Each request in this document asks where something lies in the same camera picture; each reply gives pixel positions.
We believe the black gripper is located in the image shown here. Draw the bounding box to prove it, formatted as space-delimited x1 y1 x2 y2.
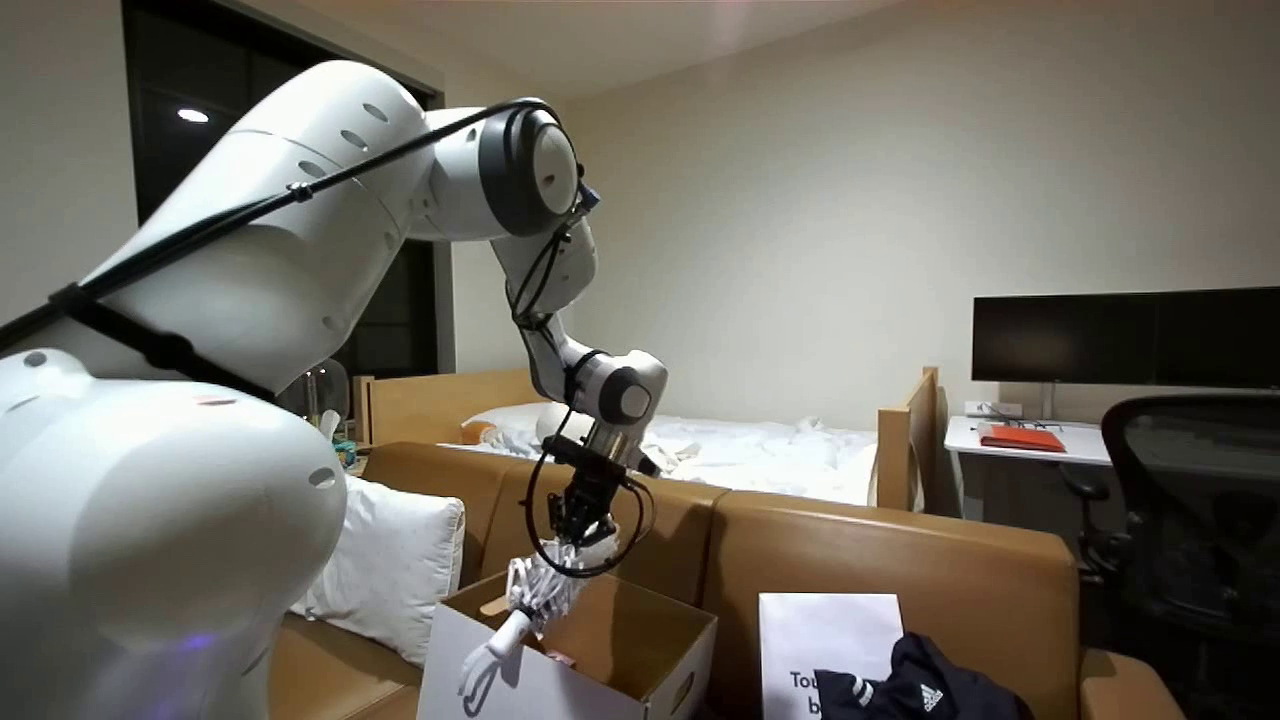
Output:
554 451 634 561

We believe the brown cardboard box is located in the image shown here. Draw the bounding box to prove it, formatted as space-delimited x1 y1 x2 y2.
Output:
270 435 1186 720

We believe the white paper sign with text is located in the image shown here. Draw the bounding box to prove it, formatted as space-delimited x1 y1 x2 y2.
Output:
756 593 913 720

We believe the dark navy garment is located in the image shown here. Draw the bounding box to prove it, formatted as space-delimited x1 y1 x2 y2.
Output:
807 631 1039 720

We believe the crumpled white blanket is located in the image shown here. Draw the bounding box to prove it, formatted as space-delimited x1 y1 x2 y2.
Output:
642 429 704 484

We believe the wooden bed frame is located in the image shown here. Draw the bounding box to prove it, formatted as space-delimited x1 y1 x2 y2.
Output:
347 364 954 519

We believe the dark window with black frame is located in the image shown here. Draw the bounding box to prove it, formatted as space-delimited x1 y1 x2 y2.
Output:
119 0 443 385

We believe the white square pillow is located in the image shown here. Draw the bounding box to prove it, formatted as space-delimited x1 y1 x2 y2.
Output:
290 471 472 667

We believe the red book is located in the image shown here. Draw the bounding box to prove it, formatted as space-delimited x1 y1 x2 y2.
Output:
975 422 1072 461

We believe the white desk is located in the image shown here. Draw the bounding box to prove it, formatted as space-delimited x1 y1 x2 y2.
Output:
942 411 1119 527

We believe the white bed mattress sheet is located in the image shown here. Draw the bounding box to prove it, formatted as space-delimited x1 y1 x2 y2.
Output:
455 398 885 514

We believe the black wide monitor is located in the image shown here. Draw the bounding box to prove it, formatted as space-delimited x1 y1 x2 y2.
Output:
967 285 1280 398

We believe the cardboard box with white front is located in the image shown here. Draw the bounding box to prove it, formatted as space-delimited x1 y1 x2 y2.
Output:
411 564 726 720

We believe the black mesh office chair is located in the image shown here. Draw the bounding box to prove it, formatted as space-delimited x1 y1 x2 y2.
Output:
1060 394 1280 720

